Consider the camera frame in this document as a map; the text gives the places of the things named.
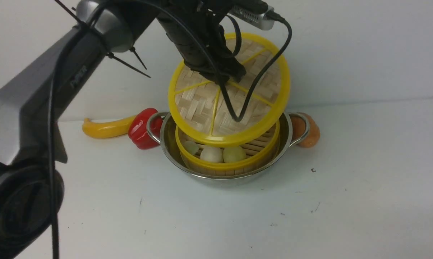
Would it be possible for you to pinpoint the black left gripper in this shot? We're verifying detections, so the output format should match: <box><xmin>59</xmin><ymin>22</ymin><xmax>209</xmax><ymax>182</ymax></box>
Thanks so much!
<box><xmin>155</xmin><ymin>0</ymin><xmax>247</xmax><ymax>84</ymax></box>

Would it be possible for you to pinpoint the yellow bamboo steamer lid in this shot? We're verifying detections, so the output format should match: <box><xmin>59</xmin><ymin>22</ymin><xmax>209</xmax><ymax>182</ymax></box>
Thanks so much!
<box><xmin>168</xmin><ymin>33</ymin><xmax>291</xmax><ymax>147</ymax></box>

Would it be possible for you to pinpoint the yellow bamboo steamer basket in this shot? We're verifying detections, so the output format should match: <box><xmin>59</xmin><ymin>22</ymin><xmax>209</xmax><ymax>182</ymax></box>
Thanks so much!
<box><xmin>175</xmin><ymin>121</ymin><xmax>280</xmax><ymax>177</ymax></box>

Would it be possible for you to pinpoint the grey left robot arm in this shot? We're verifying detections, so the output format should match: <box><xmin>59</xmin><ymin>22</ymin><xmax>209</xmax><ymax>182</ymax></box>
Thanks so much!
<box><xmin>0</xmin><ymin>0</ymin><xmax>237</xmax><ymax>259</ymax></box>

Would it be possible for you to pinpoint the stainless steel pot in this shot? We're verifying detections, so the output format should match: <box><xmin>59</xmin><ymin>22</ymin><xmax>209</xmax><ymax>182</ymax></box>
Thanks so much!
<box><xmin>146</xmin><ymin>112</ymin><xmax>310</xmax><ymax>187</ymax></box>

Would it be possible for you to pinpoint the red bell pepper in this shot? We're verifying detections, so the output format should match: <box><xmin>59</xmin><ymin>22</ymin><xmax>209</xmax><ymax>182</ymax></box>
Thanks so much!
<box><xmin>128</xmin><ymin>108</ymin><xmax>159</xmax><ymax>150</ymax></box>

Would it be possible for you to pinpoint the green dumpling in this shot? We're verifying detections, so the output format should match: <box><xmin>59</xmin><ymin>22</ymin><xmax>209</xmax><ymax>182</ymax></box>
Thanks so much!
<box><xmin>182</xmin><ymin>140</ymin><xmax>199</xmax><ymax>156</ymax></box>

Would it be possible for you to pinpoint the white round bun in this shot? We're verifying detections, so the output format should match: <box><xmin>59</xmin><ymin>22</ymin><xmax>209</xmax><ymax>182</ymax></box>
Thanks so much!
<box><xmin>200</xmin><ymin>146</ymin><xmax>224</xmax><ymax>163</ymax></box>

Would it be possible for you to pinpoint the yellow round bun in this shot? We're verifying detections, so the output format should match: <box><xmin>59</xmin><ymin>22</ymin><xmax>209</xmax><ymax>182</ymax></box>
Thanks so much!
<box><xmin>223</xmin><ymin>146</ymin><xmax>247</xmax><ymax>163</ymax></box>

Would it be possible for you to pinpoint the yellow banana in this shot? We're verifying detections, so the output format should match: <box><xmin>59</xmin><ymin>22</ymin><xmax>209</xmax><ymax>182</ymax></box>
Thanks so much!
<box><xmin>82</xmin><ymin>116</ymin><xmax>136</xmax><ymax>139</ymax></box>

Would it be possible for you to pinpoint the orange brown potato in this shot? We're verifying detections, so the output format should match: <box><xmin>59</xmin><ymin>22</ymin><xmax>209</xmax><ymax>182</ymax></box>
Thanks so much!
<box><xmin>290</xmin><ymin>113</ymin><xmax>321</xmax><ymax>149</ymax></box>

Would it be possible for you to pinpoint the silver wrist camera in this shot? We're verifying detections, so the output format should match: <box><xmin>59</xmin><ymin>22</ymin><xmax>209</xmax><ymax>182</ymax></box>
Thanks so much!
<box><xmin>229</xmin><ymin>5</ymin><xmax>275</xmax><ymax>31</ymax></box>

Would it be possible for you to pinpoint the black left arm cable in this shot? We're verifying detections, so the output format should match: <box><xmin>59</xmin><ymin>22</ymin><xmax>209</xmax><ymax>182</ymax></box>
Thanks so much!
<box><xmin>47</xmin><ymin>0</ymin><xmax>293</xmax><ymax>259</ymax></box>

